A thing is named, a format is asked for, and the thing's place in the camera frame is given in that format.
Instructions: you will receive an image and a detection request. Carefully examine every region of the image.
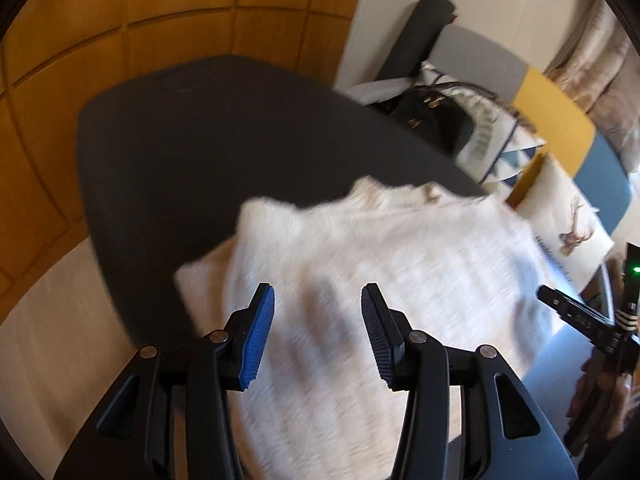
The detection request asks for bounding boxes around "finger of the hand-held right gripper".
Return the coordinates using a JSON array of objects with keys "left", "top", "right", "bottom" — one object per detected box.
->
[{"left": 536, "top": 285, "right": 623, "bottom": 353}]

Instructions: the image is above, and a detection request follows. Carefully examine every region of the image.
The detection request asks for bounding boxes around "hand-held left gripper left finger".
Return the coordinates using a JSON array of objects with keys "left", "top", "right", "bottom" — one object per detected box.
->
[{"left": 52, "top": 282, "right": 277, "bottom": 480}]

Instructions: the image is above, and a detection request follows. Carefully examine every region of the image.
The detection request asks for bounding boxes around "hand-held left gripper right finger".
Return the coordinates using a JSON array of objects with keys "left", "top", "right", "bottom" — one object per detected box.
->
[{"left": 361, "top": 282, "right": 578, "bottom": 480}]

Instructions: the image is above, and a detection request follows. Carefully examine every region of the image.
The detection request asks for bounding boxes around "cream knit sweater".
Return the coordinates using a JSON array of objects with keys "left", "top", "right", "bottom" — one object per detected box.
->
[{"left": 174, "top": 176, "right": 563, "bottom": 480}]

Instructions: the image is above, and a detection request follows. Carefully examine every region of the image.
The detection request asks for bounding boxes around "person's right hand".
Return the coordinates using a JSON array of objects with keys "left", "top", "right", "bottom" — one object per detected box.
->
[{"left": 567, "top": 347, "right": 640, "bottom": 441}]

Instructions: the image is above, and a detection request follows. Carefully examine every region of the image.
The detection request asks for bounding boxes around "deer print pillow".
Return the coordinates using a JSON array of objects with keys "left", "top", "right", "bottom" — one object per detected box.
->
[{"left": 517, "top": 152, "right": 615, "bottom": 293}]

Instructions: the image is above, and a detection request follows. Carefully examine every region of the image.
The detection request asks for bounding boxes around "triangle pattern pillow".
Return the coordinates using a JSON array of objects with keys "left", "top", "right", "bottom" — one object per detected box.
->
[{"left": 417, "top": 60, "right": 546, "bottom": 186}]

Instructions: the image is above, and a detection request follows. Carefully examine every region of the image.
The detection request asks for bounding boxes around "grey yellow blue sofa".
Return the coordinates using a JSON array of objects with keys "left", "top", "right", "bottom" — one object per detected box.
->
[{"left": 345, "top": 0, "right": 633, "bottom": 331}]

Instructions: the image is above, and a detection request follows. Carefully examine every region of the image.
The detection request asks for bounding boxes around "black handbag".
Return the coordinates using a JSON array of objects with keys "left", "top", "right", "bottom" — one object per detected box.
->
[{"left": 387, "top": 85, "right": 476, "bottom": 158}]

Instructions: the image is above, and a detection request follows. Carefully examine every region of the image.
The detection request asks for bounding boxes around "beige patterned curtain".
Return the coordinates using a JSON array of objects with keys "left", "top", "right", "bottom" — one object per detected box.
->
[{"left": 545, "top": 0, "right": 640, "bottom": 171}]

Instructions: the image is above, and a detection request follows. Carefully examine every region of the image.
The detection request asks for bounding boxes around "orange wooden wardrobe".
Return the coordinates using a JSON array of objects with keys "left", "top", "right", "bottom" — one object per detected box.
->
[{"left": 0, "top": 0, "right": 373, "bottom": 326}]

